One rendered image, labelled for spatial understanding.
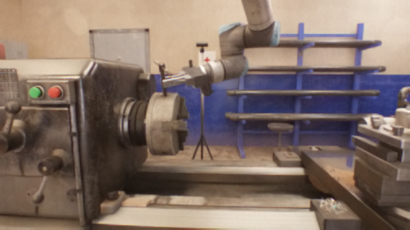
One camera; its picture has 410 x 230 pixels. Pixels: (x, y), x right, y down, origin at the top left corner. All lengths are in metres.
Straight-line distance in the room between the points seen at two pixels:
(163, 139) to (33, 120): 0.38
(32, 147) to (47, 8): 4.44
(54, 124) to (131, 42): 3.49
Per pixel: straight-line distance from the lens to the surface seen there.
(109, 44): 4.29
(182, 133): 0.87
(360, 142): 0.79
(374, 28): 4.80
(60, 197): 0.81
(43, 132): 0.75
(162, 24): 4.05
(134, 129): 0.81
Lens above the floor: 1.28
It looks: 7 degrees down
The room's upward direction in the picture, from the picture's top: straight up
